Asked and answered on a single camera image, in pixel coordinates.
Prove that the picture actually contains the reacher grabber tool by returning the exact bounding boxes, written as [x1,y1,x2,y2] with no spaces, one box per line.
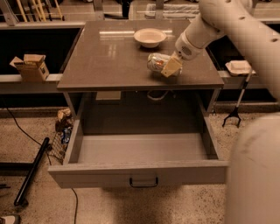
[222,68,253,127]

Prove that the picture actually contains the open grey top drawer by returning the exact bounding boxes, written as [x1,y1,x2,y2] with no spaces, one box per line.
[47,95,231,189]

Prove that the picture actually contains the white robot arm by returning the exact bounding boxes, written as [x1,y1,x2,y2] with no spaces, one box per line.
[162,0,280,224]

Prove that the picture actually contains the yellow wooden sticks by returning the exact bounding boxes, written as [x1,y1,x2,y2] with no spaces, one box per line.
[15,0,65,22]

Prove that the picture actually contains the black drawer handle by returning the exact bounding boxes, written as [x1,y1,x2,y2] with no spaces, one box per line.
[129,177,159,188]

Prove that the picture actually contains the white takeout clamshell container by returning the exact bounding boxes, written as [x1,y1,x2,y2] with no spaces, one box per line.
[225,60,256,76]

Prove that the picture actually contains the white paper bowl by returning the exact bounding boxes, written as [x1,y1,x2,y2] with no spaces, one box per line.
[134,28,166,48]

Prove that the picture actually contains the black floor cable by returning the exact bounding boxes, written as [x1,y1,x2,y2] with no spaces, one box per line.
[1,99,80,224]

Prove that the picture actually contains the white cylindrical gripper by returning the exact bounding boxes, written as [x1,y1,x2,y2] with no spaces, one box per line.
[161,32,202,78]

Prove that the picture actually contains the green white 7up can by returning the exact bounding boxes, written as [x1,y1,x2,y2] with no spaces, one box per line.
[147,53,179,73]

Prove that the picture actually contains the clear plastic tray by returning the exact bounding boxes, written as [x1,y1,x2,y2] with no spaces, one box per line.
[144,3,200,19]

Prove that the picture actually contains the grey cabinet with countertop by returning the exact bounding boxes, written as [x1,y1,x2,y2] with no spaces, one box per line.
[58,20,223,116]

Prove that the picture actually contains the open cardboard box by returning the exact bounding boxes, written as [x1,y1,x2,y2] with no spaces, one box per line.
[10,54,49,82]

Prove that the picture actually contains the black metal pole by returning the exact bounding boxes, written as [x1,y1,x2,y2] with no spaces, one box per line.
[13,137,50,207]

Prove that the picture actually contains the wire basket with snacks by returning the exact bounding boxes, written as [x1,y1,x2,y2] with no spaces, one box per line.
[47,108,74,164]

